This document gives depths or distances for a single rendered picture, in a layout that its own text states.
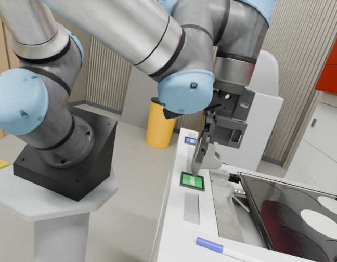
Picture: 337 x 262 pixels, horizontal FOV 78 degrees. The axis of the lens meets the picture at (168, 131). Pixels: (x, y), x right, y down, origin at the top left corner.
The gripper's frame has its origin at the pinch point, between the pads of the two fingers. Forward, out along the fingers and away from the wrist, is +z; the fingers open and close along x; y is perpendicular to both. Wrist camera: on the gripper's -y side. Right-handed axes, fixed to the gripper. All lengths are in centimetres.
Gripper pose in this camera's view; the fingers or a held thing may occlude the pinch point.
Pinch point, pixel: (192, 169)
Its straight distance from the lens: 48.1
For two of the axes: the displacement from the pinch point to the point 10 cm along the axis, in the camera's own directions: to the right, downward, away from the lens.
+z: -2.1, 9.2, 3.2
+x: 1.1, -3.0, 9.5
